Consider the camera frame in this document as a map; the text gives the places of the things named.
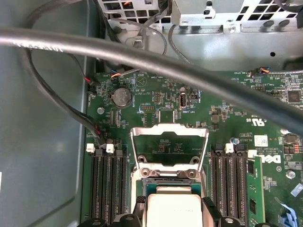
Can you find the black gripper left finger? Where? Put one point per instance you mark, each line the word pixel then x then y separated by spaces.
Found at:
pixel 132 218

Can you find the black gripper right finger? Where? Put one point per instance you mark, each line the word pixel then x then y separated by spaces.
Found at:
pixel 213 220

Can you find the CPU with silver top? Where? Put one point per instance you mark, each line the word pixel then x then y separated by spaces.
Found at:
pixel 175 210

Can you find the metal socket cover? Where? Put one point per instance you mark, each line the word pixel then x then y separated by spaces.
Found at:
pixel 170 128

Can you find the black RAM slot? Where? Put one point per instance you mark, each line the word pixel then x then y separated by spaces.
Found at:
pixel 110 189
pixel 216 189
pixel 241 189
pixel 229 189
pixel 99 189
pixel 92 189
pixel 122 189

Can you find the CPU socket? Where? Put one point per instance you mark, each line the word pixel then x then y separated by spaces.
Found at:
pixel 138 184

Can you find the green RAM stick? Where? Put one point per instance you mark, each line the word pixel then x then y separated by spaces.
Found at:
pixel 256 189

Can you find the green motherboard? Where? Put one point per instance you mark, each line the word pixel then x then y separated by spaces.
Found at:
pixel 189 113

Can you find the dark open PC case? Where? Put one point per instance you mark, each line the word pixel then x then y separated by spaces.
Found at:
pixel 47 142

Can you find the silver coin battery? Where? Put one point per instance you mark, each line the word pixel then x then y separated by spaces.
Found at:
pixel 121 96

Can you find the internal USB port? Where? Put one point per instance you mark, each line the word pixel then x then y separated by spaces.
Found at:
pixel 183 100

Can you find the silver metal drive cage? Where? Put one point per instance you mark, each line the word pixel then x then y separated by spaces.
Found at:
pixel 213 47

